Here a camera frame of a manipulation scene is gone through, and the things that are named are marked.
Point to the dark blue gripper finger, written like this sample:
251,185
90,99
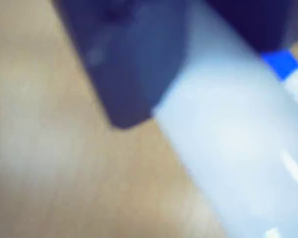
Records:
129,54
258,22

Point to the blue capped white marker pen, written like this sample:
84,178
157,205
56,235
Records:
281,63

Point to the red capped white marker pen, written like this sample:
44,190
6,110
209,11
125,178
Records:
228,138

